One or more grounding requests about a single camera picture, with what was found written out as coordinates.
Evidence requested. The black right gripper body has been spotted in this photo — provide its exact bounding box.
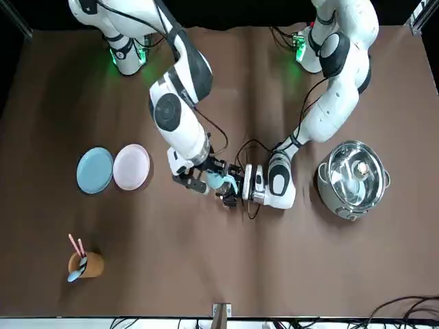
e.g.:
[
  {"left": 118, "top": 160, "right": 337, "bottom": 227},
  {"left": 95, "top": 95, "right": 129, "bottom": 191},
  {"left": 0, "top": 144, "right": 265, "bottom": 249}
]
[{"left": 195, "top": 153, "right": 217, "bottom": 174}]

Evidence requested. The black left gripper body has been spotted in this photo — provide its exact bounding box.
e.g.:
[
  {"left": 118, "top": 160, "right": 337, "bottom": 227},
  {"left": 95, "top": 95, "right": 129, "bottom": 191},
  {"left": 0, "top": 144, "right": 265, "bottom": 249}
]
[{"left": 235, "top": 173, "right": 246, "bottom": 203}]

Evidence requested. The clear glass jar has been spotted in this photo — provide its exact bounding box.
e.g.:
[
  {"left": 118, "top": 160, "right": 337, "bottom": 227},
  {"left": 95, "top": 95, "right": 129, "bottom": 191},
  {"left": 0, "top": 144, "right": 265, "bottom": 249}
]
[{"left": 214, "top": 181, "right": 237, "bottom": 202}]

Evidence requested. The glass pot lid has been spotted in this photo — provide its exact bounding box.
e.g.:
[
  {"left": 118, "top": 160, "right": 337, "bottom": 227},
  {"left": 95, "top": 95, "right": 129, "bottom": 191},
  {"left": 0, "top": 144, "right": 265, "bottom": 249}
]
[{"left": 328, "top": 143, "right": 385, "bottom": 206}]

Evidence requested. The pink plate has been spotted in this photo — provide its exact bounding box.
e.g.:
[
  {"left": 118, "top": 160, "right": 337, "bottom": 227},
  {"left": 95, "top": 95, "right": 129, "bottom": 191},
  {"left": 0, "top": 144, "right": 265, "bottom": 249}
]
[{"left": 112, "top": 143, "right": 151, "bottom": 191}]

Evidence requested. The steel pot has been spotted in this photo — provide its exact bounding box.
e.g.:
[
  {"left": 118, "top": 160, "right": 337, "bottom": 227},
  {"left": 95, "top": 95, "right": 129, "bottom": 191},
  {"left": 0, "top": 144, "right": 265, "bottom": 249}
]
[{"left": 317, "top": 141, "right": 392, "bottom": 222}]

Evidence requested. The blue plate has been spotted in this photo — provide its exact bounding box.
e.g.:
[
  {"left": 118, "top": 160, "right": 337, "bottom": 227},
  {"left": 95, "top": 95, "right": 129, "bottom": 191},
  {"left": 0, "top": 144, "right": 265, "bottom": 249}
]
[{"left": 76, "top": 147, "right": 114, "bottom": 195}]

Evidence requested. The brown utensil cup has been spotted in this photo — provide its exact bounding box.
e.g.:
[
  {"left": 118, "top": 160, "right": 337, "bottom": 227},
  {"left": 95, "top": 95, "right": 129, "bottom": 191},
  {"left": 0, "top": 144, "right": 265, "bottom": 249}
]
[{"left": 67, "top": 252, "right": 104, "bottom": 279}]

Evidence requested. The light-blue spoon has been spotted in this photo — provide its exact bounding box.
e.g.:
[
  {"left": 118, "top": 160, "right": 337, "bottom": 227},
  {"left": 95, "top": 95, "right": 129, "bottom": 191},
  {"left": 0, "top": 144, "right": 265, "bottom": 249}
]
[{"left": 67, "top": 265, "right": 86, "bottom": 282}]

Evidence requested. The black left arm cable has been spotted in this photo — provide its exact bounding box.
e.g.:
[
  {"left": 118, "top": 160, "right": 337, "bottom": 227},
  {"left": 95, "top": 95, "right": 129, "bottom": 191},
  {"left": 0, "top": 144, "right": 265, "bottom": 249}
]
[{"left": 235, "top": 75, "right": 331, "bottom": 221}]

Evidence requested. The aluminium frame post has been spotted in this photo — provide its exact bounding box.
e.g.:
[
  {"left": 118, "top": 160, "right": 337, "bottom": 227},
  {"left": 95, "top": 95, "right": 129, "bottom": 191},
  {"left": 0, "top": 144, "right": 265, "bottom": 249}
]
[
  {"left": 211, "top": 302, "right": 233, "bottom": 329},
  {"left": 407, "top": 0, "right": 439, "bottom": 35},
  {"left": 0, "top": 0, "right": 34, "bottom": 38}
]

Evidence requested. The black desk cable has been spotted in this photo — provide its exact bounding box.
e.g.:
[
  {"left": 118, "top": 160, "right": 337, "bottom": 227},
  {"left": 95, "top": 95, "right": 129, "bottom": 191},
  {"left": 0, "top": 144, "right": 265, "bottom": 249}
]
[{"left": 368, "top": 296, "right": 439, "bottom": 325}]

